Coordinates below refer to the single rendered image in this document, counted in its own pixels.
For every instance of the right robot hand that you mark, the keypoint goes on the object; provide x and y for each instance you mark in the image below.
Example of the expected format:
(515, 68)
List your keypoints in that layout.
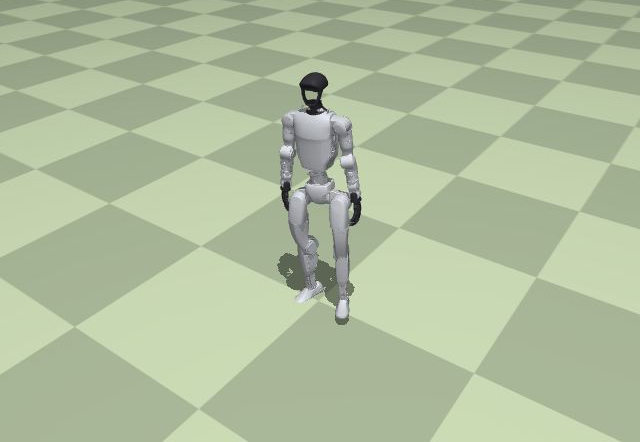
(286, 187)

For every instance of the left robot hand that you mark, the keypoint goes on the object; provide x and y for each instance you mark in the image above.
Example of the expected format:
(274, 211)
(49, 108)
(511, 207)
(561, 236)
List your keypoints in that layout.
(356, 207)

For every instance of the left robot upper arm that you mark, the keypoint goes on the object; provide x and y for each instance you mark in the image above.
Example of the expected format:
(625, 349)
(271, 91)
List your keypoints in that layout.
(342, 126)

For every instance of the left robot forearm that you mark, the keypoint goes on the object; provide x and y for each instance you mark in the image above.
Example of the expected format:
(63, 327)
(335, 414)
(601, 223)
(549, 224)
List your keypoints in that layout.
(352, 179)

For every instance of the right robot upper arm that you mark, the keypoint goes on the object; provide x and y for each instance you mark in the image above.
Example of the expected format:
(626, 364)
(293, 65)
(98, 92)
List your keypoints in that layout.
(287, 150)

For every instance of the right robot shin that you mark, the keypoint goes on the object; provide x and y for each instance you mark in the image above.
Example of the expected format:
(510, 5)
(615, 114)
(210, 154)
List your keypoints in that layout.
(308, 264)

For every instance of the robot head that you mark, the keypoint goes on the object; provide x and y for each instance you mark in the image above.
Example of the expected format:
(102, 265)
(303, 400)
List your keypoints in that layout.
(315, 82)

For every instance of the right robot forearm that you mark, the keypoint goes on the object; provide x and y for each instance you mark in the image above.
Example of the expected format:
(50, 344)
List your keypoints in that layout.
(286, 170)

